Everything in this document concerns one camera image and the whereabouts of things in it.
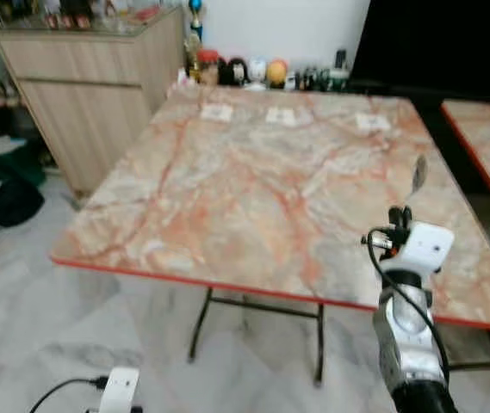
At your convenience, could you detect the white paper label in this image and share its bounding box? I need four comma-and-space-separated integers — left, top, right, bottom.
200, 104, 234, 122
356, 113, 391, 132
265, 107, 299, 126

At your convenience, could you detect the tall black bottle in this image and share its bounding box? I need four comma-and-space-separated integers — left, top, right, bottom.
332, 49, 350, 91

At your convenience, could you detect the orange round figurine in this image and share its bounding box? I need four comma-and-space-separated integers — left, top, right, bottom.
266, 59, 289, 89

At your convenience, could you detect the white round figurine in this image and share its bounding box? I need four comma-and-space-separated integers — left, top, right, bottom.
245, 58, 268, 90

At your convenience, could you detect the black round figurine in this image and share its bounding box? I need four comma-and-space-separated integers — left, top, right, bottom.
220, 58, 247, 87

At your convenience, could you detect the jar with red lid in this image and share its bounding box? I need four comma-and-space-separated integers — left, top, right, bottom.
196, 49, 220, 86

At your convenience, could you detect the blue and gold trophy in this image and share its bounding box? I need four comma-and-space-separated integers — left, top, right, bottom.
186, 0, 204, 61

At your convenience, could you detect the light wooden cabinet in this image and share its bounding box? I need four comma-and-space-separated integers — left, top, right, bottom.
0, 9, 185, 197

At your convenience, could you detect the green cloth bundle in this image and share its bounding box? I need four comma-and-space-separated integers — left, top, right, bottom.
0, 133, 47, 186

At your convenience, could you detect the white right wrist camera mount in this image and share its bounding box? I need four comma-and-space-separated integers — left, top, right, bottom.
381, 221, 455, 276

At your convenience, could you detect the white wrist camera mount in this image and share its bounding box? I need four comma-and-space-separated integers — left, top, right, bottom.
381, 221, 455, 276
98, 367, 140, 413

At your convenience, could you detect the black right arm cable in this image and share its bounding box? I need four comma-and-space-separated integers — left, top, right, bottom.
363, 228, 450, 381

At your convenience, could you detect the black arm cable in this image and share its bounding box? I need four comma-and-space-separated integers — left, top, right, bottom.
363, 228, 450, 381
29, 376, 108, 413

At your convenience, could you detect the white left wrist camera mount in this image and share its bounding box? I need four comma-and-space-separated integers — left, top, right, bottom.
98, 367, 140, 413

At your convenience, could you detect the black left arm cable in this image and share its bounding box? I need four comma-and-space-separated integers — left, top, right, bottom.
29, 376, 108, 413

